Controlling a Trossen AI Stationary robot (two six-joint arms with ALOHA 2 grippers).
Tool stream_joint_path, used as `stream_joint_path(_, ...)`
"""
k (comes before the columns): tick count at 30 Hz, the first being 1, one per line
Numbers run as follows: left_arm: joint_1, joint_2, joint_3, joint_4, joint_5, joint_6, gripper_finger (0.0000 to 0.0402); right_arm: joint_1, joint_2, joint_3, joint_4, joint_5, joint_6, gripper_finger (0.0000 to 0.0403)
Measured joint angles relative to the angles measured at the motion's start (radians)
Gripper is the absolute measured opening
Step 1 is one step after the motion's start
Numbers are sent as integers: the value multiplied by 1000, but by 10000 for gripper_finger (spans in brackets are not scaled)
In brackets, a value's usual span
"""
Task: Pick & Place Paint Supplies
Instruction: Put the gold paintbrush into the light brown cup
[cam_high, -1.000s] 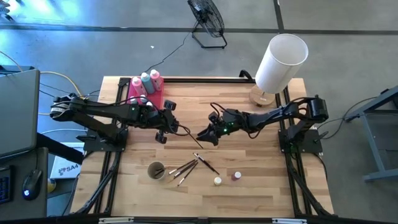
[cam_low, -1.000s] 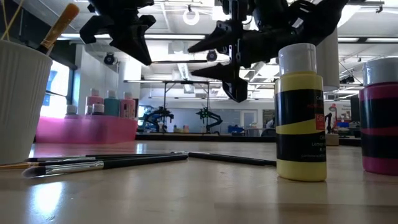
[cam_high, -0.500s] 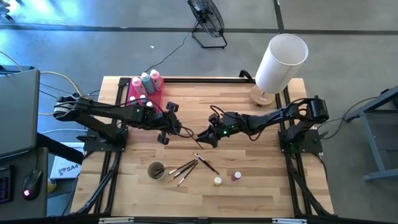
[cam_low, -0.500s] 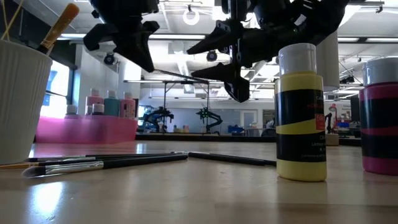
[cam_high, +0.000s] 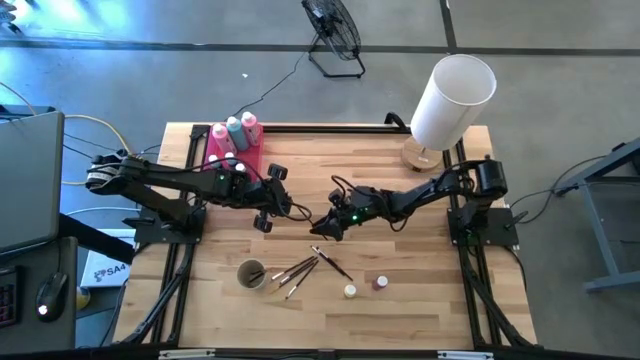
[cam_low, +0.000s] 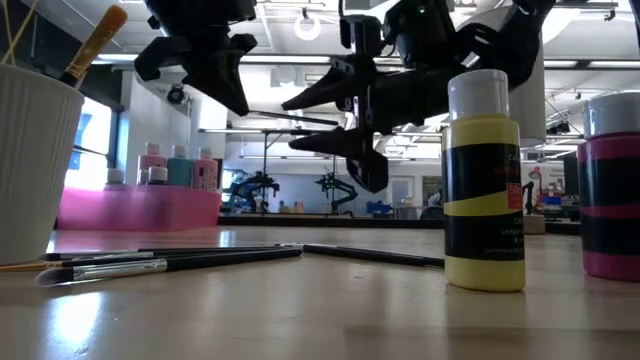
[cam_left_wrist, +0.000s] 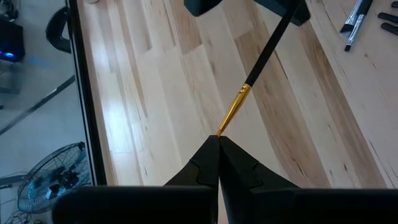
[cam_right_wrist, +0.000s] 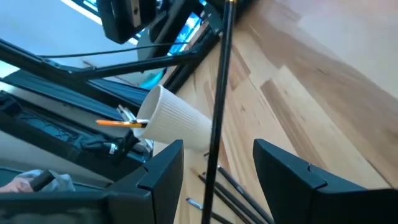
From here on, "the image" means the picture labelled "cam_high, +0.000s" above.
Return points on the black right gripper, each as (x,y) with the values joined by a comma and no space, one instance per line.
(365,210)

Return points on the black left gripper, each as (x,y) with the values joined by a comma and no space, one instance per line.
(260,195)

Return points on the large pink paint bottle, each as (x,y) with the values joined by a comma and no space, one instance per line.
(251,131)
(223,142)

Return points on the black paintbrush orange bristles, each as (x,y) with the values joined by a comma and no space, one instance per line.
(255,279)

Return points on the large teal paint bottle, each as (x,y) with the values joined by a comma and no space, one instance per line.
(238,136)

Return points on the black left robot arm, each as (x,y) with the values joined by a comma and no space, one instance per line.
(165,175)

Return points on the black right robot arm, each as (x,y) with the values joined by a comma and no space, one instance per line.
(435,192)

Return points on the small yellow paint bottle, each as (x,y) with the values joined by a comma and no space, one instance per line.
(350,291)

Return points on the small magenta paint bottle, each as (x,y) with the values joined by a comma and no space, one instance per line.
(380,282)

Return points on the flat paintbrush silver ferrule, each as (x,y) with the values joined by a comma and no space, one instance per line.
(302,280)

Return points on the black paintbrush tan bristles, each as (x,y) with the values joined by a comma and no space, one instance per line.
(294,275)

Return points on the pink plastic tray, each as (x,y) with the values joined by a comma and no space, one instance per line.
(252,150)

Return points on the white ribbed cup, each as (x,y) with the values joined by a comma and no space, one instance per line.
(245,282)

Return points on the table lamp white shade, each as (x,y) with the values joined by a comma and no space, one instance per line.
(450,105)

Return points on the black floor fan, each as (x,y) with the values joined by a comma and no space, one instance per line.
(332,25)

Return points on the white cardboard box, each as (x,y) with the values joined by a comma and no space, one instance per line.
(107,274)

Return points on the black desk beam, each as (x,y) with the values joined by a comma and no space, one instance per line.
(95,239)

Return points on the yellow ball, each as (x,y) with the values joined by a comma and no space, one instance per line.
(82,298)

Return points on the black computer mouse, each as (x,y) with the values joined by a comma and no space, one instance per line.
(50,295)

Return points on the grey laptop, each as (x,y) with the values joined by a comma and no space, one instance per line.
(27,180)

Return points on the dark grey desk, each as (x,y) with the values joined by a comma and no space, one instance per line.
(50,337)

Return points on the black keyboard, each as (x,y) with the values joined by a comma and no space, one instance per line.
(7,300)

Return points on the person's shoe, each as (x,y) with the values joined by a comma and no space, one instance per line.
(7,20)

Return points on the silver frame bracket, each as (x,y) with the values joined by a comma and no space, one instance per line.
(465,355)
(185,354)

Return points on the blue-grey metal desk frame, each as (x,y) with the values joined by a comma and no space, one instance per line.
(597,230)

